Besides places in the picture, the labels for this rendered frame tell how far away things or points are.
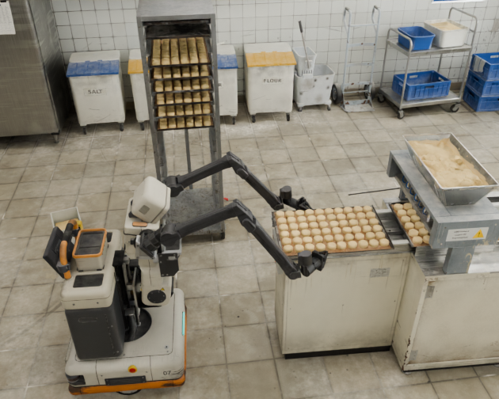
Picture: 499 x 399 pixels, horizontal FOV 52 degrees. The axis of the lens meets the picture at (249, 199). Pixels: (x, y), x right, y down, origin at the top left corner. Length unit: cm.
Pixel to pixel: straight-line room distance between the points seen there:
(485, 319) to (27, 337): 284
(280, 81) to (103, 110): 200
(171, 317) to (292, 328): 74
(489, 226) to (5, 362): 293
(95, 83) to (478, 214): 429
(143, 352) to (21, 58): 346
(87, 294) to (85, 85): 349
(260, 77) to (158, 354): 363
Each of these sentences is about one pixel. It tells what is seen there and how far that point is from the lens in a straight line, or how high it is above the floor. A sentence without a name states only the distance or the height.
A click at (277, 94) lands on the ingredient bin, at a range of 596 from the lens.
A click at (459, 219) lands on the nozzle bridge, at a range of 264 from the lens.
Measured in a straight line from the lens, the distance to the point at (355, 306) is 309.
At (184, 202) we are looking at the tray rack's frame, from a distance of 444.
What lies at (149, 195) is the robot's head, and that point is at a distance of 255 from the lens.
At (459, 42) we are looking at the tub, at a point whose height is 85.
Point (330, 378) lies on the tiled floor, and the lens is 332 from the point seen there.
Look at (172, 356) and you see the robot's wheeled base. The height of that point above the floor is 28.
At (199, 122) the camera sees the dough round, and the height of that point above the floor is 106.
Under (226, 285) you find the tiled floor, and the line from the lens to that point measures 382.
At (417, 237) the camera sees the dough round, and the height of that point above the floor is 92.
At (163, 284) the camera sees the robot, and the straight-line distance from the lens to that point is 289.
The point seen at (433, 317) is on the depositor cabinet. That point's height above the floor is 52.
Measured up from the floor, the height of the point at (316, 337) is 22.
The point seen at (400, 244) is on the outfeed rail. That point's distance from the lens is 286.
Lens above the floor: 263
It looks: 34 degrees down
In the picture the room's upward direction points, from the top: 1 degrees counter-clockwise
